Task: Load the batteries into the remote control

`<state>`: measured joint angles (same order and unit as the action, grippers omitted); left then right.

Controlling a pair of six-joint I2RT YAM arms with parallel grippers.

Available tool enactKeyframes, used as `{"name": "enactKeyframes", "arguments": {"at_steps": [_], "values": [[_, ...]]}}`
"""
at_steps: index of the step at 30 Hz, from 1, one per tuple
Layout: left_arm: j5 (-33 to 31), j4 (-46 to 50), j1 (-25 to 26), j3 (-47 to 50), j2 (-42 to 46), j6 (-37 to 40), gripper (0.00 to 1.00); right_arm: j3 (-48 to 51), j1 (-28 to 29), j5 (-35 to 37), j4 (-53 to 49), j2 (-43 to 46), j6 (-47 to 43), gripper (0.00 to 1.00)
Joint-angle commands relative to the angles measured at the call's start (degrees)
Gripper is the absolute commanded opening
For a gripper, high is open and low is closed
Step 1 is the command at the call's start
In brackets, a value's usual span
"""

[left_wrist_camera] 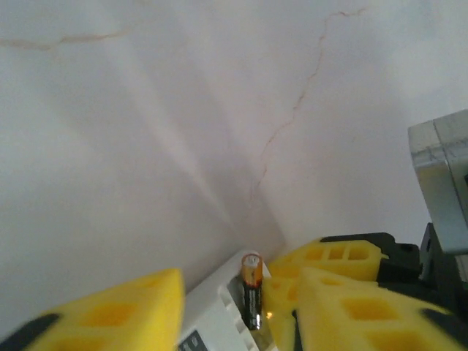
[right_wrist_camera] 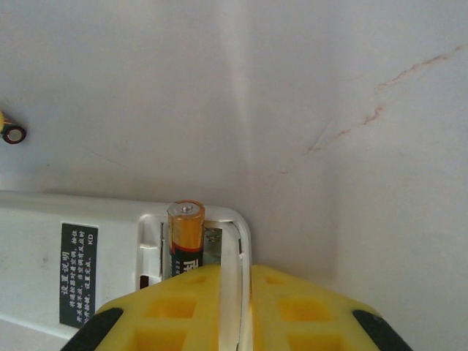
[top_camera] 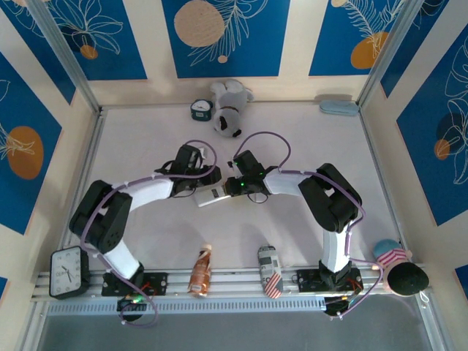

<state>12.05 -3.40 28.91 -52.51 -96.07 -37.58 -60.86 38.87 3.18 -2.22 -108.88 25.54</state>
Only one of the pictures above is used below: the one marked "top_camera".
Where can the white remote control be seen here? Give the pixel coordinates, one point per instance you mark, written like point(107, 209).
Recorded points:
point(208, 197)

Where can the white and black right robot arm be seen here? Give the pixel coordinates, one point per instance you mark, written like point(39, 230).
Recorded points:
point(285, 183)

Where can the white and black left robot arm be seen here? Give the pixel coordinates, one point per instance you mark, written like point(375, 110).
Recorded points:
point(150, 192)

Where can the small teal alarm clock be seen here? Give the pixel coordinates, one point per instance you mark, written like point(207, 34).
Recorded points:
point(201, 111)

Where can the grey white plush dog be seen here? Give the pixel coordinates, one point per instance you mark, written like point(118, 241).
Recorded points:
point(228, 106)

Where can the newspaper print can with flag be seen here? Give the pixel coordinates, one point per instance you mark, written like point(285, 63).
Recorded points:
point(268, 267)

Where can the orange drink bottle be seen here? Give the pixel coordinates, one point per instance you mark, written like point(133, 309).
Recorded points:
point(200, 274)

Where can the light blue oblong case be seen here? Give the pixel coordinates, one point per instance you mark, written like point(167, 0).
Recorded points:
point(338, 108)

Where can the black left controller board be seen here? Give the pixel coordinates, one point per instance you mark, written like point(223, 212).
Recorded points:
point(131, 306)

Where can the black controller board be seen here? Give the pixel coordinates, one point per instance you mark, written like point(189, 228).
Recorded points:
point(131, 306)
point(334, 307)

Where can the black right controller board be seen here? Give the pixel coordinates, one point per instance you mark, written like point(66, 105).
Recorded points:
point(334, 307)

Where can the black square analogue clock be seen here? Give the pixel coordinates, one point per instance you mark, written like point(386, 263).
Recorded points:
point(66, 272)

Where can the doll with striped shirt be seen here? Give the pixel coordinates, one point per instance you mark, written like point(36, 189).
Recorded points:
point(406, 279)

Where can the long aluminium mounting rail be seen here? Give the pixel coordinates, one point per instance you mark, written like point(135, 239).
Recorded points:
point(234, 283)

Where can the aluminium table edge rail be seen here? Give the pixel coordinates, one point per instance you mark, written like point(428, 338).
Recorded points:
point(88, 164)
point(379, 164)

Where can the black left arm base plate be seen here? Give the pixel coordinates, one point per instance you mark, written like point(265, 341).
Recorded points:
point(157, 283)

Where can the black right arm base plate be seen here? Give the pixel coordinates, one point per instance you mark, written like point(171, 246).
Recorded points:
point(307, 279)

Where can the aluminium frame post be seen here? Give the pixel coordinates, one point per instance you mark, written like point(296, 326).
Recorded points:
point(66, 55)
point(384, 55)

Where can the short aluminium frame bar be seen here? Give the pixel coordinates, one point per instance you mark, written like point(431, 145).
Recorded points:
point(433, 325)
point(34, 329)

